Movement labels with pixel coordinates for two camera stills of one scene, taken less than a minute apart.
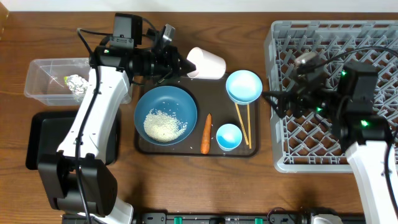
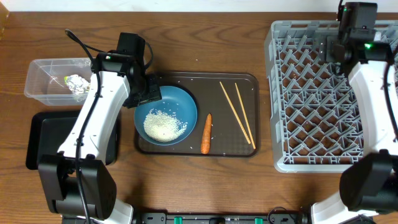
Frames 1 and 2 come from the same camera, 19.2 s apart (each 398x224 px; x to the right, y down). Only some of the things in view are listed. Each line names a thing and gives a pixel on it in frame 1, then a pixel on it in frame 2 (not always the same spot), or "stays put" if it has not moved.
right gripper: (296, 96) -> (331, 43)
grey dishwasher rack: (306, 144) stays put
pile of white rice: (162, 127) stays put
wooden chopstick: (249, 132) -> (245, 118)
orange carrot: (206, 137) stays put
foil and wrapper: (76, 84) stays put
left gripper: (172, 58) -> (155, 94)
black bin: (46, 131) stays put
